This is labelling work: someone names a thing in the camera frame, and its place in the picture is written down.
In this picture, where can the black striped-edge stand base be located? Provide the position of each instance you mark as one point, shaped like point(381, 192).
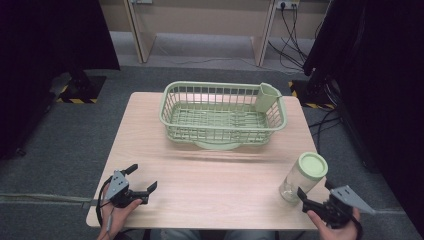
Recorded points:
point(310, 95)
point(83, 90)

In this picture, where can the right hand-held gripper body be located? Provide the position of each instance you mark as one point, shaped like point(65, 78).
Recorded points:
point(346, 200)

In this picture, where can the beige wooden desk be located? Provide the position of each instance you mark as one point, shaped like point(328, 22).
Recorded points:
point(200, 20)

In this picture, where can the black curtain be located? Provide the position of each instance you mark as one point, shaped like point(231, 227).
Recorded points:
point(40, 50)
point(383, 83)

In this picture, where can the person's left hand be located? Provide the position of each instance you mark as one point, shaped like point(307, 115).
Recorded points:
point(116, 216)

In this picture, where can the person's right hand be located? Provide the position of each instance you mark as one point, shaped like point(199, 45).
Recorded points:
point(336, 233)

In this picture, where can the glass jar with green lid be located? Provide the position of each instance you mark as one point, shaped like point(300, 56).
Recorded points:
point(305, 173)

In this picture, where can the green plastic basket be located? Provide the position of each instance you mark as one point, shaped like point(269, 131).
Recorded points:
point(216, 118)

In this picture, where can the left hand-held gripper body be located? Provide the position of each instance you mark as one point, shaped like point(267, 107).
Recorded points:
point(117, 186)

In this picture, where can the green plastic cutlery holder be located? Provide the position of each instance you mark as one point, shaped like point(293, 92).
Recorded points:
point(266, 98)

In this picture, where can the white power strip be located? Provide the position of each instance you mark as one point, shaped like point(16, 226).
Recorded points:
point(287, 4)

